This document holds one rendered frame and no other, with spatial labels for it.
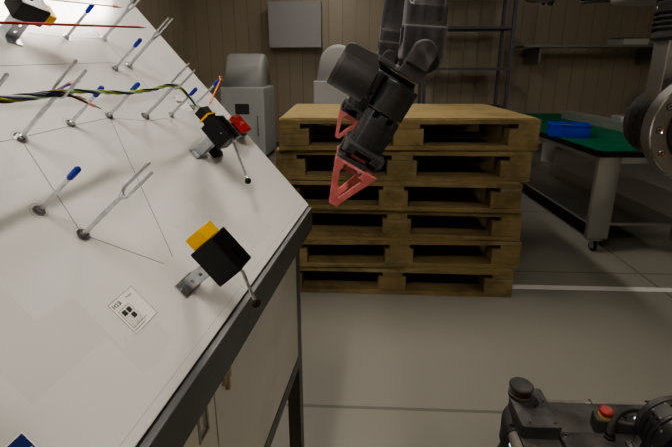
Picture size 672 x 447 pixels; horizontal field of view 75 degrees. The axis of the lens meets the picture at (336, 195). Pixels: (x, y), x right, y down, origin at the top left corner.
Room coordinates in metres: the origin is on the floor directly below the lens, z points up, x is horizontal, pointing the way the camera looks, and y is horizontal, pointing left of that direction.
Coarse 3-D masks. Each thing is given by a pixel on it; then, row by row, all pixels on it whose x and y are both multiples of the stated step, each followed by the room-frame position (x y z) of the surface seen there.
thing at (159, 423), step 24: (288, 240) 0.93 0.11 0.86; (288, 264) 0.91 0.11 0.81; (264, 288) 0.74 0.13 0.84; (240, 312) 0.63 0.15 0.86; (216, 336) 0.56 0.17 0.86; (240, 336) 0.62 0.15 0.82; (216, 360) 0.53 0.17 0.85; (192, 384) 0.46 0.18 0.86; (216, 384) 0.52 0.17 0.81; (168, 408) 0.42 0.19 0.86; (192, 408) 0.46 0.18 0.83; (168, 432) 0.40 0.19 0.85
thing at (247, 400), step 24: (288, 288) 1.06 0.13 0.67; (264, 312) 0.86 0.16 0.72; (288, 312) 1.05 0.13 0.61; (264, 336) 0.85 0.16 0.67; (288, 336) 1.04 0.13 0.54; (240, 360) 0.71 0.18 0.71; (264, 360) 0.84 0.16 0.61; (288, 360) 1.03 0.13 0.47; (240, 384) 0.70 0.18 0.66; (264, 384) 0.84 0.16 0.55; (216, 408) 0.60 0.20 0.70; (240, 408) 0.70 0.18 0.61; (264, 408) 0.83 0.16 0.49; (240, 432) 0.69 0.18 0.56; (264, 432) 0.82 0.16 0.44
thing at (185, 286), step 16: (208, 240) 0.56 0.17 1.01; (224, 240) 0.58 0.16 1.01; (192, 256) 0.57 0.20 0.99; (208, 256) 0.56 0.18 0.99; (224, 256) 0.56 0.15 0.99; (240, 256) 0.58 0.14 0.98; (192, 272) 0.58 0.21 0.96; (208, 272) 0.56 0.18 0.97; (224, 272) 0.56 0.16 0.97; (176, 288) 0.57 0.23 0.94; (192, 288) 0.58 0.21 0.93; (256, 304) 0.57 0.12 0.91
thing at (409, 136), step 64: (320, 128) 3.02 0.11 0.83; (448, 128) 3.01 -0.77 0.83; (512, 128) 2.26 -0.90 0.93; (320, 192) 2.61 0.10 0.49; (384, 192) 2.25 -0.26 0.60; (448, 192) 2.61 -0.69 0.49; (512, 192) 2.21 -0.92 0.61; (320, 256) 2.34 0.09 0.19; (384, 256) 2.27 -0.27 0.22; (448, 256) 2.34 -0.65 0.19; (512, 256) 2.23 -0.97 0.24
